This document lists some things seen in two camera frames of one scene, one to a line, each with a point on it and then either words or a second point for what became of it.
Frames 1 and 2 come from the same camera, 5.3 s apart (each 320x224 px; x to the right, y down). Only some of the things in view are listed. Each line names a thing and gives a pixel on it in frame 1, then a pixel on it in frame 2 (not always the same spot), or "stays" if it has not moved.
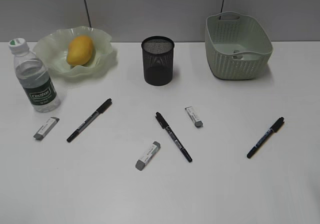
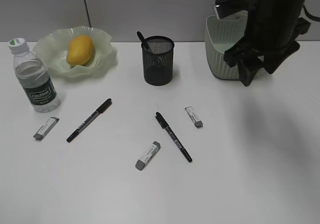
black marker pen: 164,125 stays
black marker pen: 99,111 stays
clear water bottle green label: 34,75 stays
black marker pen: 273,129 -> 138,33
